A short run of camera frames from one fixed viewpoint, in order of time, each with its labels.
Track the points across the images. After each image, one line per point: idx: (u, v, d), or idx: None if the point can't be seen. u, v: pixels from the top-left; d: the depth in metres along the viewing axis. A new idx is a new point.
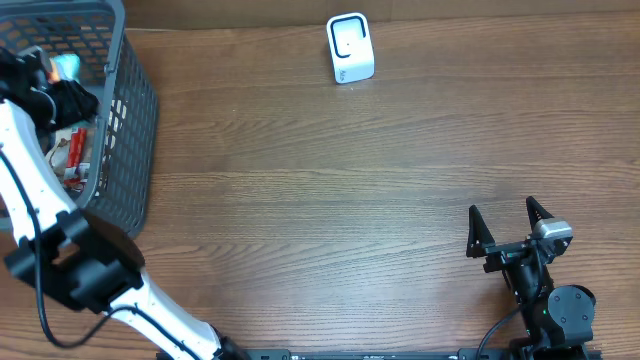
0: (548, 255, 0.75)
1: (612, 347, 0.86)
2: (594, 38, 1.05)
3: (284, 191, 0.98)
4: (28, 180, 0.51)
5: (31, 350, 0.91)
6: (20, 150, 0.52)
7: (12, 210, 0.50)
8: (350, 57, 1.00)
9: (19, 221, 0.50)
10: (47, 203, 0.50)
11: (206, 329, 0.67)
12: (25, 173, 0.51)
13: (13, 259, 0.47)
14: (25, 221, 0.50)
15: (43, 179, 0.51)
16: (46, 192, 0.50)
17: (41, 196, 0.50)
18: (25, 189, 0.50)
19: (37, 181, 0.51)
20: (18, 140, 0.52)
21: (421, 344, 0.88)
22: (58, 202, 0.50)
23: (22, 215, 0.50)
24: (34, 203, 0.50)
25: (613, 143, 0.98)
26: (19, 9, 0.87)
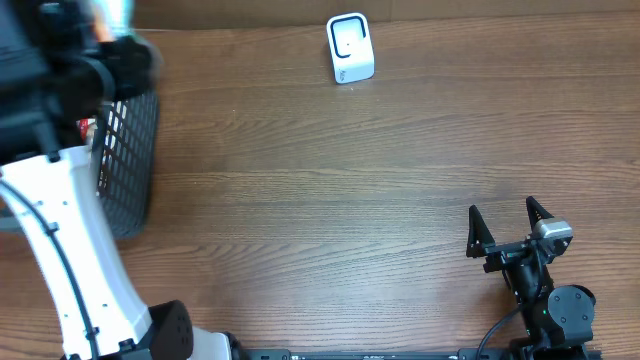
0: (548, 255, 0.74)
1: (611, 347, 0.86)
2: (594, 38, 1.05)
3: (284, 191, 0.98)
4: (89, 291, 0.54)
5: (31, 350, 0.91)
6: (77, 250, 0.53)
7: (66, 316, 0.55)
8: (350, 57, 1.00)
9: (71, 328, 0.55)
10: (105, 321, 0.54)
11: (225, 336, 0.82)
12: (91, 282, 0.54)
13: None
14: (80, 333, 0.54)
15: (103, 291, 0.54)
16: (109, 309, 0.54)
17: (102, 313, 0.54)
18: (86, 295, 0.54)
19: (101, 296, 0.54)
20: (85, 238, 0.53)
21: (421, 344, 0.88)
22: (120, 322, 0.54)
23: (78, 325, 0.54)
24: (94, 321, 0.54)
25: (614, 143, 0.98)
26: None
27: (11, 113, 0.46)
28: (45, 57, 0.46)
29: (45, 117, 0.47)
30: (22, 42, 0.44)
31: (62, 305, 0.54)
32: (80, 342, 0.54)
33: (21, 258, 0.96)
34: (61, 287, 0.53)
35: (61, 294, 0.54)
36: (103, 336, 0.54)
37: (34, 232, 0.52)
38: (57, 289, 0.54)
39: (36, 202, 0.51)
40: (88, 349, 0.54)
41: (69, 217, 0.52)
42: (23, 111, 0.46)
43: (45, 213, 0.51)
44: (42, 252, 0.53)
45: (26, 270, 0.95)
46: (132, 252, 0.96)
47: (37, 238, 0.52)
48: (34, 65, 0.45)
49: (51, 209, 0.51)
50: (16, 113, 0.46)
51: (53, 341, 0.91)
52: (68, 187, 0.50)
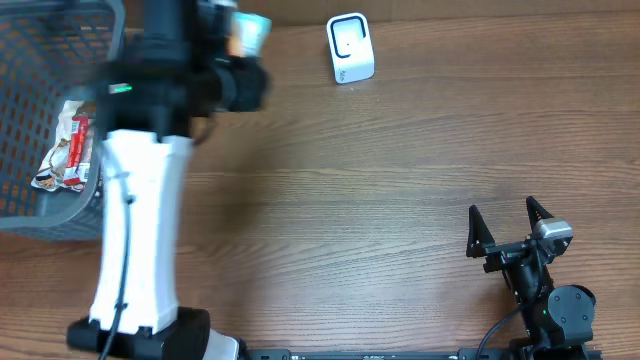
0: (548, 255, 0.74)
1: (611, 347, 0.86)
2: (594, 38, 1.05)
3: (284, 191, 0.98)
4: (136, 267, 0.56)
5: (31, 350, 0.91)
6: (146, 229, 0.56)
7: (104, 283, 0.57)
8: (350, 57, 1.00)
9: (107, 293, 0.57)
10: (135, 303, 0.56)
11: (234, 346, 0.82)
12: (141, 256, 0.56)
13: (74, 336, 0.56)
14: (108, 306, 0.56)
15: (148, 271, 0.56)
16: (142, 293, 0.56)
17: (139, 291, 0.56)
18: (132, 269, 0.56)
19: (146, 274, 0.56)
20: (155, 216, 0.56)
21: (421, 344, 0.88)
22: (145, 311, 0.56)
23: (110, 296, 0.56)
24: (127, 297, 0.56)
25: (614, 143, 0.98)
26: (18, 8, 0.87)
27: (144, 87, 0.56)
28: (186, 50, 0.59)
29: (167, 100, 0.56)
30: (178, 37, 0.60)
31: (108, 269, 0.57)
32: (107, 314, 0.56)
33: (21, 258, 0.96)
34: (115, 254, 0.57)
35: (111, 261, 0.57)
36: (129, 314, 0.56)
37: (115, 195, 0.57)
38: (109, 257, 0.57)
39: (127, 171, 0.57)
40: (110, 320, 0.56)
41: (150, 194, 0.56)
42: (155, 87, 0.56)
43: (132, 184, 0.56)
44: (113, 214, 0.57)
45: (27, 270, 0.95)
46: None
47: (115, 201, 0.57)
48: (176, 52, 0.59)
49: (137, 182, 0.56)
50: (149, 85, 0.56)
51: (54, 341, 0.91)
52: (159, 167, 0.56)
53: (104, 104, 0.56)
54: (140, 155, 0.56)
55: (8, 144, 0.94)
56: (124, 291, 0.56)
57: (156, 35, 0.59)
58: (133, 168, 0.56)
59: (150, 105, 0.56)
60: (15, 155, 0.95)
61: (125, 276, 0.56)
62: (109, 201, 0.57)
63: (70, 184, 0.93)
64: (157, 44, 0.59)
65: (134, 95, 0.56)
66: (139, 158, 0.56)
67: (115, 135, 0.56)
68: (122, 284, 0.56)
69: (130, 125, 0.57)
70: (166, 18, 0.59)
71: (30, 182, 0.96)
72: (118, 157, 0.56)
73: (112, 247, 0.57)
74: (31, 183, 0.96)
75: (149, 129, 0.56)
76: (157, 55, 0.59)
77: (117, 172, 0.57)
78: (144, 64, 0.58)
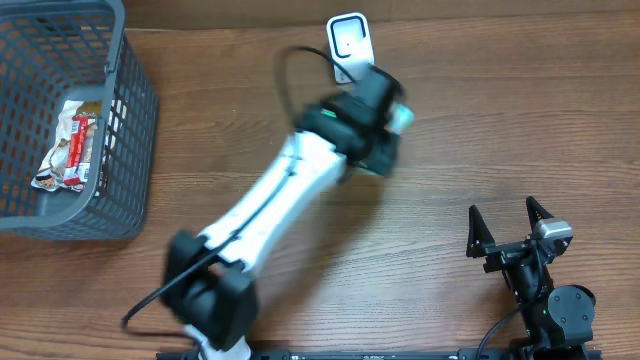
0: (548, 255, 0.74)
1: (612, 347, 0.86)
2: (594, 38, 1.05)
3: None
4: (264, 219, 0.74)
5: (31, 350, 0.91)
6: (286, 201, 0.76)
7: (234, 215, 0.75)
8: (351, 56, 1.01)
9: (231, 222, 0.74)
10: (245, 241, 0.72)
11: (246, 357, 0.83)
12: (270, 214, 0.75)
13: (187, 239, 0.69)
14: (226, 231, 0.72)
15: (268, 226, 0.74)
16: (248, 241, 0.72)
17: (255, 236, 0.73)
18: (259, 220, 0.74)
19: (264, 227, 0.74)
20: (295, 196, 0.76)
21: (421, 344, 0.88)
22: (245, 252, 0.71)
23: (232, 224, 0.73)
24: (245, 234, 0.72)
25: (613, 143, 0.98)
26: (20, 9, 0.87)
27: (338, 124, 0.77)
28: (374, 115, 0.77)
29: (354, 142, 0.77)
30: (371, 106, 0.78)
31: (245, 209, 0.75)
32: (220, 237, 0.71)
33: (22, 257, 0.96)
34: (255, 202, 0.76)
35: (248, 204, 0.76)
36: (236, 246, 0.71)
37: (281, 166, 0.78)
38: (251, 201, 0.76)
39: (299, 158, 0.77)
40: (222, 239, 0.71)
41: (305, 180, 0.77)
42: (344, 129, 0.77)
43: (298, 169, 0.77)
44: (273, 178, 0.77)
45: (27, 269, 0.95)
46: (132, 251, 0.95)
47: (281, 169, 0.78)
48: (368, 114, 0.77)
49: (304, 166, 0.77)
50: (340, 124, 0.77)
51: (54, 341, 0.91)
52: (322, 165, 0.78)
53: (309, 120, 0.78)
54: (315, 149, 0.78)
55: (9, 144, 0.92)
56: (246, 227, 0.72)
57: (360, 97, 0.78)
58: (306, 156, 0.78)
59: (334, 139, 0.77)
60: (15, 155, 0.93)
61: (252, 220, 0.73)
62: (277, 170, 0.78)
63: (70, 184, 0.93)
64: (357, 105, 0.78)
65: (329, 125, 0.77)
66: (315, 151, 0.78)
67: (306, 134, 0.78)
68: (249, 221, 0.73)
69: (318, 134, 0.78)
70: (372, 94, 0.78)
71: (30, 181, 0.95)
72: (301, 147, 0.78)
73: (258, 195, 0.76)
74: (31, 183, 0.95)
75: (330, 148, 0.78)
76: (351, 109, 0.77)
77: (294, 153, 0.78)
78: (342, 113, 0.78)
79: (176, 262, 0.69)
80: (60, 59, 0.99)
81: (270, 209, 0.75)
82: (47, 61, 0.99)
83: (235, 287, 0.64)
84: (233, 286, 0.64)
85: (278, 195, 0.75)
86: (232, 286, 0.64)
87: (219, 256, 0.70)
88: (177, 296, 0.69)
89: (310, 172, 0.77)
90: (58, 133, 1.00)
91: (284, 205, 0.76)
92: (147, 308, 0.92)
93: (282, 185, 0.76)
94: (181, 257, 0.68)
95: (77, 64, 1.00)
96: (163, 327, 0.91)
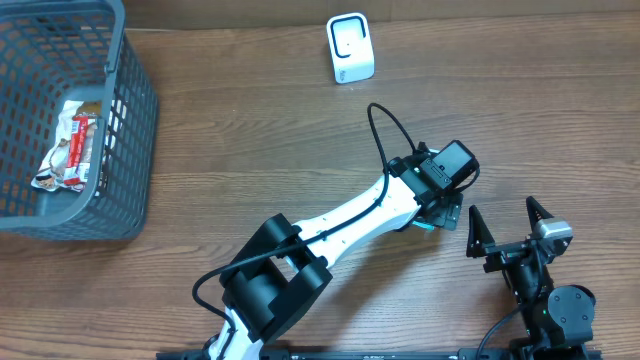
0: (548, 255, 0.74)
1: (611, 347, 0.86)
2: (594, 38, 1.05)
3: (284, 191, 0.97)
4: (350, 230, 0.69)
5: (31, 350, 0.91)
6: (373, 223, 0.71)
7: (323, 219, 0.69)
8: (350, 57, 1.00)
9: (316, 222, 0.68)
10: (330, 245, 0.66)
11: None
12: (353, 229, 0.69)
13: (280, 219, 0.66)
14: (314, 229, 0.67)
15: (352, 237, 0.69)
16: (334, 246, 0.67)
17: (337, 244, 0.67)
18: (345, 230, 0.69)
19: (347, 238, 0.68)
20: (375, 221, 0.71)
21: (421, 344, 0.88)
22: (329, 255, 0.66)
23: (319, 225, 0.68)
24: (330, 236, 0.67)
25: (614, 143, 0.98)
26: (20, 9, 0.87)
27: (418, 183, 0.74)
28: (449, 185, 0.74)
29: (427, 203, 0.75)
30: (453, 175, 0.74)
31: (331, 215, 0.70)
32: (310, 232, 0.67)
33: (22, 257, 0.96)
34: (346, 214, 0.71)
35: (338, 214, 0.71)
36: (321, 247, 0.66)
37: (371, 193, 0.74)
38: (341, 212, 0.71)
39: (388, 193, 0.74)
40: (308, 235, 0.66)
41: (389, 213, 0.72)
42: (423, 188, 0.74)
43: (385, 200, 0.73)
44: (360, 199, 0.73)
45: (27, 270, 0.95)
46: (132, 252, 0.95)
47: (370, 195, 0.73)
48: (444, 183, 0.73)
49: (389, 200, 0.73)
50: (419, 184, 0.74)
51: (54, 341, 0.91)
52: (408, 205, 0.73)
53: (395, 169, 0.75)
54: (403, 189, 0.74)
55: (9, 144, 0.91)
56: (333, 232, 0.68)
57: (442, 164, 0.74)
58: (394, 191, 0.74)
59: (413, 197, 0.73)
60: (15, 155, 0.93)
61: (341, 229, 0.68)
62: (365, 196, 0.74)
63: (70, 184, 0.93)
64: (438, 172, 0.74)
65: (410, 182, 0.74)
66: (403, 190, 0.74)
67: (392, 179, 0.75)
68: (338, 227, 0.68)
69: (401, 184, 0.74)
70: (453, 163, 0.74)
71: (30, 181, 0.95)
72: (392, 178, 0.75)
73: (349, 208, 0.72)
74: (31, 183, 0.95)
75: (413, 197, 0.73)
76: (431, 173, 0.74)
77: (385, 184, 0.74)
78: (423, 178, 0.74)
79: (259, 241, 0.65)
80: (60, 59, 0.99)
81: (357, 225, 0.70)
82: (47, 61, 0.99)
83: (315, 281, 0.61)
84: (313, 280, 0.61)
85: (365, 215, 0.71)
86: (307, 280, 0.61)
87: (302, 249, 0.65)
88: (244, 271, 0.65)
89: (394, 208, 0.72)
90: (58, 133, 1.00)
91: (365, 227, 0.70)
92: (147, 308, 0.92)
93: (369, 210, 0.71)
94: (268, 236, 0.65)
95: (77, 65, 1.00)
96: (163, 327, 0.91)
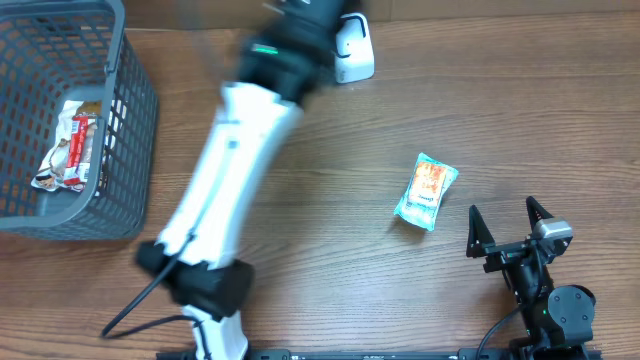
0: (548, 256, 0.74)
1: (611, 347, 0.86)
2: (595, 38, 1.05)
3: (284, 191, 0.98)
4: (218, 198, 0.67)
5: (31, 350, 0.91)
6: (241, 160, 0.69)
7: (181, 213, 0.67)
8: (350, 57, 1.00)
9: (179, 226, 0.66)
10: (203, 238, 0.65)
11: (239, 342, 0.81)
12: (221, 197, 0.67)
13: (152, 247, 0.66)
14: (183, 232, 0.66)
15: (223, 200, 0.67)
16: (213, 231, 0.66)
17: (209, 227, 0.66)
18: (213, 203, 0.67)
19: (220, 215, 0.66)
20: (244, 165, 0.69)
21: (421, 344, 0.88)
22: (207, 247, 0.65)
23: (187, 223, 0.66)
24: (197, 230, 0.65)
25: (614, 143, 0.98)
26: (19, 8, 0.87)
27: (278, 56, 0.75)
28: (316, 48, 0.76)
29: (291, 72, 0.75)
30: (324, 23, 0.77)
31: (189, 203, 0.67)
32: (179, 240, 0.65)
33: (22, 257, 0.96)
34: (205, 184, 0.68)
35: (200, 192, 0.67)
36: (194, 247, 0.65)
37: (217, 141, 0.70)
38: (199, 189, 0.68)
39: (235, 121, 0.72)
40: (178, 244, 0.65)
41: (253, 143, 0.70)
42: (292, 60, 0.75)
43: (238, 137, 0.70)
44: (213, 156, 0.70)
45: (25, 269, 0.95)
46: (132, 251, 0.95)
47: (217, 146, 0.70)
48: (313, 37, 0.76)
49: (242, 132, 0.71)
50: (290, 56, 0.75)
51: (54, 341, 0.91)
52: (269, 126, 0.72)
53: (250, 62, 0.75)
54: (250, 112, 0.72)
55: (9, 144, 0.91)
56: (199, 223, 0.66)
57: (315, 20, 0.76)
58: (242, 121, 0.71)
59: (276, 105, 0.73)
60: (15, 155, 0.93)
61: (210, 208, 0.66)
62: (216, 148, 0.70)
63: (70, 184, 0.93)
64: (306, 26, 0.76)
65: (267, 61, 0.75)
66: (257, 118, 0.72)
67: (236, 93, 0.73)
68: (203, 212, 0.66)
69: (252, 89, 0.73)
70: (320, 7, 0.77)
71: (30, 181, 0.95)
72: (233, 107, 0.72)
73: (207, 172, 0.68)
74: (31, 183, 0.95)
75: (269, 113, 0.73)
76: (301, 32, 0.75)
77: (227, 120, 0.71)
78: (284, 41, 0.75)
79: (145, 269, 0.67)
80: (60, 59, 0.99)
81: (221, 189, 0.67)
82: (47, 60, 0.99)
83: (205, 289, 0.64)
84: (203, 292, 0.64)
85: (225, 168, 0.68)
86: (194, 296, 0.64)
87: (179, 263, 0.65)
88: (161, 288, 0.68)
89: (255, 134, 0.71)
90: (58, 133, 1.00)
91: (234, 181, 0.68)
92: (147, 308, 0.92)
93: (226, 162, 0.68)
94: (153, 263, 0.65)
95: (77, 64, 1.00)
96: (163, 327, 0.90)
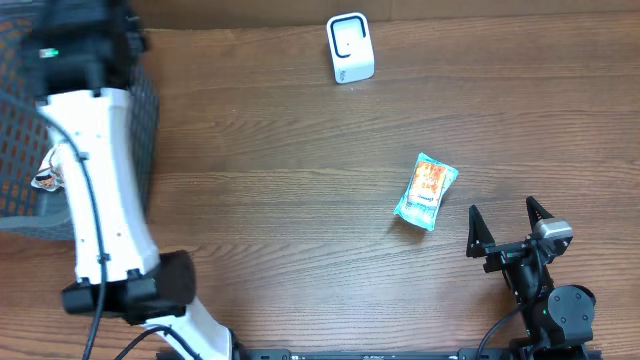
0: (548, 255, 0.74)
1: (611, 347, 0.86)
2: (595, 38, 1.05)
3: (284, 191, 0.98)
4: (103, 208, 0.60)
5: (32, 350, 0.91)
6: (105, 162, 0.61)
7: (82, 241, 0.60)
8: (350, 57, 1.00)
9: (87, 258, 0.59)
10: (115, 251, 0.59)
11: (223, 331, 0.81)
12: (105, 206, 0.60)
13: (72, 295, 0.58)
14: (94, 258, 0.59)
15: (111, 207, 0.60)
16: (123, 238, 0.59)
17: (118, 240, 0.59)
18: (104, 215, 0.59)
19: (114, 225, 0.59)
20: (109, 167, 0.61)
21: (421, 344, 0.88)
22: (127, 253, 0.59)
23: (92, 252, 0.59)
24: (107, 250, 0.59)
25: (614, 143, 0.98)
26: None
27: (71, 56, 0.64)
28: (106, 10, 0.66)
29: (94, 58, 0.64)
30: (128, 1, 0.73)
31: (80, 232, 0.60)
32: (92, 269, 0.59)
33: (22, 257, 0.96)
34: (84, 202, 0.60)
35: (82, 217, 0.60)
36: (114, 266, 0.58)
37: (68, 159, 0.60)
38: (80, 214, 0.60)
39: (75, 133, 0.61)
40: (98, 274, 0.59)
41: (101, 149, 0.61)
42: (80, 51, 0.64)
43: (83, 143, 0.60)
44: (70, 178, 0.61)
45: (25, 268, 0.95)
46: None
47: (70, 164, 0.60)
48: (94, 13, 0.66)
49: (85, 140, 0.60)
50: (86, 44, 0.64)
51: (54, 341, 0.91)
52: (104, 121, 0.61)
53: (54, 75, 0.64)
54: (81, 115, 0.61)
55: (8, 145, 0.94)
56: (102, 241, 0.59)
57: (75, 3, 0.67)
58: (80, 128, 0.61)
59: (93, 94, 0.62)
60: (16, 156, 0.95)
61: (102, 223, 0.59)
62: (69, 168, 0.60)
63: None
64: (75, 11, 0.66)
65: (71, 62, 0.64)
66: (82, 120, 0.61)
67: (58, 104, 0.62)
68: (98, 227, 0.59)
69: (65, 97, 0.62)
70: None
71: (30, 182, 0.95)
72: (61, 122, 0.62)
73: (77, 193, 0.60)
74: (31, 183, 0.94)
75: (90, 109, 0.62)
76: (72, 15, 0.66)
77: (64, 134, 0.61)
78: (62, 36, 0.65)
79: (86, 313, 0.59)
80: None
81: (100, 198, 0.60)
82: None
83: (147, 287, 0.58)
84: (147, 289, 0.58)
85: (89, 179, 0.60)
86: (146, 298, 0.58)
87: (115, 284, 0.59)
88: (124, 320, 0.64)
89: (95, 137, 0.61)
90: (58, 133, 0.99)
91: (109, 185, 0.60)
92: None
93: (83, 175, 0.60)
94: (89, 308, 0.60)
95: None
96: None
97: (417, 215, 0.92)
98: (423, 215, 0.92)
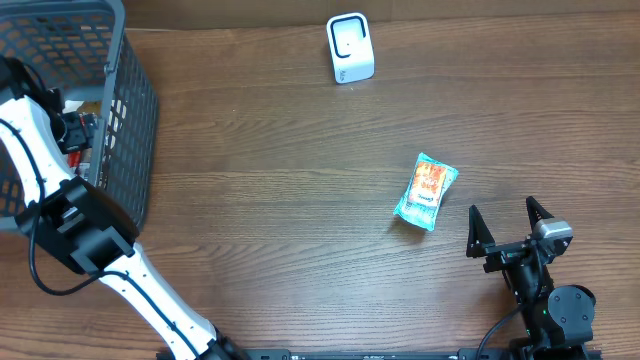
0: (548, 255, 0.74)
1: (611, 347, 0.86)
2: (594, 38, 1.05)
3: (284, 191, 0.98)
4: (37, 153, 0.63)
5: (32, 350, 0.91)
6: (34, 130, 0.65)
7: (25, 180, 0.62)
8: (350, 57, 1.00)
9: (29, 190, 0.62)
10: (51, 175, 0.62)
11: (206, 324, 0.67)
12: (37, 151, 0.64)
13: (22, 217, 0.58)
14: (34, 185, 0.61)
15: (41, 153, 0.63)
16: (53, 167, 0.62)
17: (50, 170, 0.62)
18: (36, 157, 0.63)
19: (45, 159, 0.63)
20: (33, 128, 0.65)
21: (421, 344, 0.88)
22: (61, 173, 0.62)
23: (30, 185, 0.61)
24: (44, 174, 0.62)
25: (613, 143, 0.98)
26: (20, 9, 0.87)
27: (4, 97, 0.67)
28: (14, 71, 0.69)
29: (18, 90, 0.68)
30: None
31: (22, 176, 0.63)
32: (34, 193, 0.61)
33: (22, 257, 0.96)
34: (18, 157, 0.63)
35: (16, 157, 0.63)
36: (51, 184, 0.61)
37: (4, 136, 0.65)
38: (17, 160, 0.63)
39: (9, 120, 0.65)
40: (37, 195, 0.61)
41: (29, 126, 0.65)
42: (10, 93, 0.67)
43: (17, 123, 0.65)
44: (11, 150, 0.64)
45: (25, 269, 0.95)
46: None
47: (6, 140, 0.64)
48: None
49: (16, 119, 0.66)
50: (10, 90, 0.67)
51: (54, 341, 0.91)
52: (20, 107, 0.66)
53: None
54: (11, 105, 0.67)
55: None
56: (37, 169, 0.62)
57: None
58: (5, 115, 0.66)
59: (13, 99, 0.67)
60: None
61: (34, 158, 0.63)
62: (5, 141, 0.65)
63: None
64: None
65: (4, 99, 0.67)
66: (8, 110, 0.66)
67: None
68: (30, 158, 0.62)
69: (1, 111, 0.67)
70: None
71: None
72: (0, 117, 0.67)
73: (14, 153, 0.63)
74: None
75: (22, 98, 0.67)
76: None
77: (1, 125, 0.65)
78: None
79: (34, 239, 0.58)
80: (59, 59, 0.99)
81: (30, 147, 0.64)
82: (46, 61, 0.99)
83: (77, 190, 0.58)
84: (78, 190, 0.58)
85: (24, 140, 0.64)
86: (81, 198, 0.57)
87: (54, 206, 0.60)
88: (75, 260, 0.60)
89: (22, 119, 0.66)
90: None
91: (35, 142, 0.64)
92: None
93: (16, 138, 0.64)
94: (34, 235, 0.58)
95: (77, 65, 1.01)
96: None
97: (418, 215, 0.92)
98: (423, 216, 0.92)
